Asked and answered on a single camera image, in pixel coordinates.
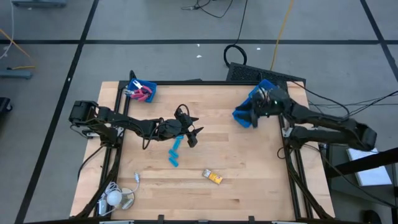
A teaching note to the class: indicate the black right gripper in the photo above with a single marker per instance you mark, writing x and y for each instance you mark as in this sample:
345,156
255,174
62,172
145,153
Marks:
275,104

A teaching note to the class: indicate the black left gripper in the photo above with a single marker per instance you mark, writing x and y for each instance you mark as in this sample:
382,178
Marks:
178,129

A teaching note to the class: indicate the yellow snack packet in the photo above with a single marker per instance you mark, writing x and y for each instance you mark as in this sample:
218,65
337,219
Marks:
213,177

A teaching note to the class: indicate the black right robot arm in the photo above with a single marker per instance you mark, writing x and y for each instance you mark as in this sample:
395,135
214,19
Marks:
326,123

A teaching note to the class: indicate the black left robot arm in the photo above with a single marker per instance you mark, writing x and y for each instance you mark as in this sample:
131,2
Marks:
124,119

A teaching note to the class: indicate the blue plastic bin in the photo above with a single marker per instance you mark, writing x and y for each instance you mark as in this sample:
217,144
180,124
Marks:
242,119
152,90

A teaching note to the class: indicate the white globe lamp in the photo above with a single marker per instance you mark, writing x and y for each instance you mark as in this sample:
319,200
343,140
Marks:
114,198

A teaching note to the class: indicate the white power adapter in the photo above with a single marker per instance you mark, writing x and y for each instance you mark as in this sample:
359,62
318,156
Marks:
102,208

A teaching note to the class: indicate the black metal beam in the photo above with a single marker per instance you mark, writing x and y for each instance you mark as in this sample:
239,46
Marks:
367,161

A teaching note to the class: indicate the white notebook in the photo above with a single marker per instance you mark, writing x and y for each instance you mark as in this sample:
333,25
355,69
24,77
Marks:
370,174

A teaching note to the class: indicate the person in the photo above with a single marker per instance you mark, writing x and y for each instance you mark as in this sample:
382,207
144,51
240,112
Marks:
371,217

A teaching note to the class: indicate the grey metal floor foot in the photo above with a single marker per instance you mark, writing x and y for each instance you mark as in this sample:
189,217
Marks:
37,3
15,74

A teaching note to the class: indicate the black floor object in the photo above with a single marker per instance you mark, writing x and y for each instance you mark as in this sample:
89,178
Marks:
4,105

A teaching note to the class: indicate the black aluminium table frame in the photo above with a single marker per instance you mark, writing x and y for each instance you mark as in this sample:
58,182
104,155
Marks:
202,83

